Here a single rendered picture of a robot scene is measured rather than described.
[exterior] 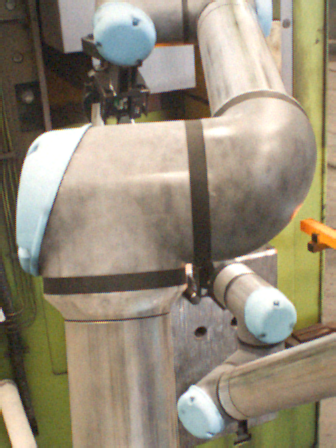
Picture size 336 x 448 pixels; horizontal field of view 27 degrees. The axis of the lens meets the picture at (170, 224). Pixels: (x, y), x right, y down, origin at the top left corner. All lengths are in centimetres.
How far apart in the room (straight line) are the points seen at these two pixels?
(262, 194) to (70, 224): 14
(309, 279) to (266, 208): 134
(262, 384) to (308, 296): 95
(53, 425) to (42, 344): 23
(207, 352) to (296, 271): 40
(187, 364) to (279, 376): 62
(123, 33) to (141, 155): 36
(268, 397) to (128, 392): 45
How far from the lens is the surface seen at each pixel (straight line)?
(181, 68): 137
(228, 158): 53
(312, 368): 91
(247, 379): 99
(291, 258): 181
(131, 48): 89
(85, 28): 130
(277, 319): 108
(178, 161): 53
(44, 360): 167
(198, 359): 155
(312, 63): 169
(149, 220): 52
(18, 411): 157
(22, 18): 141
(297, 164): 57
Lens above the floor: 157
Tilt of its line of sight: 23 degrees down
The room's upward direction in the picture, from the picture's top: 4 degrees counter-clockwise
